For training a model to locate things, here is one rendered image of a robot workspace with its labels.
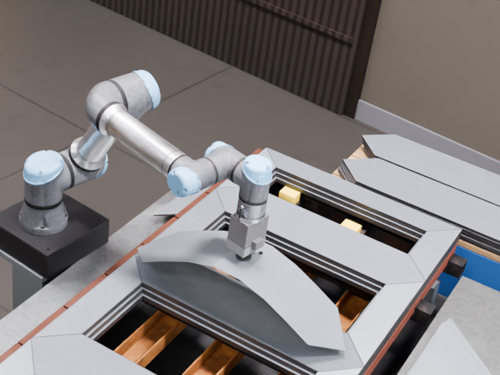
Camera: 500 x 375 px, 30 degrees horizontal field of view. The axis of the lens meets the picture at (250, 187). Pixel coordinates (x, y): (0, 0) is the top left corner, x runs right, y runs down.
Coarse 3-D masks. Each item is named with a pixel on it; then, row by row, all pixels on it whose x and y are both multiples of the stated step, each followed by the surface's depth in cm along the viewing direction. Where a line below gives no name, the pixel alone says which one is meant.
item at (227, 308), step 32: (320, 192) 314; (224, 224) 295; (384, 224) 306; (320, 256) 283; (160, 288) 261; (192, 288) 262; (224, 288) 264; (192, 320) 256; (224, 320) 253; (256, 320) 255; (32, 352) 235; (256, 352) 249; (288, 352) 246; (320, 352) 248; (352, 352) 249
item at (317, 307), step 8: (312, 296) 250; (320, 296) 252; (304, 304) 247; (312, 304) 249; (320, 304) 250; (328, 304) 252; (296, 312) 244; (304, 312) 245; (312, 312) 247; (320, 312) 248; (328, 312) 250; (288, 320) 241; (296, 320) 242; (304, 320) 244; (312, 320) 245; (320, 320) 247; (296, 328) 241; (304, 328) 242; (312, 328) 244; (304, 336) 241; (312, 336) 242
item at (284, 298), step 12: (288, 276) 250; (300, 276) 252; (276, 288) 245; (288, 288) 247; (300, 288) 250; (312, 288) 252; (264, 300) 240; (276, 300) 243; (288, 300) 245; (300, 300) 247; (288, 312) 242
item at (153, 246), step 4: (176, 232) 271; (168, 236) 271; (172, 236) 270; (156, 240) 270; (160, 240) 269; (164, 240) 268; (152, 244) 269; (156, 244) 267; (160, 244) 266; (144, 248) 268; (148, 248) 267; (152, 248) 266; (156, 248) 265; (140, 252) 266; (144, 252) 264; (148, 252) 263; (152, 252) 262; (140, 256) 263; (144, 256) 262; (148, 256) 261
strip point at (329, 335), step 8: (336, 312) 252; (328, 320) 249; (336, 320) 250; (320, 328) 245; (328, 328) 247; (336, 328) 249; (320, 336) 244; (328, 336) 245; (336, 336) 247; (312, 344) 241; (320, 344) 242; (328, 344) 244; (336, 344) 245; (344, 344) 247
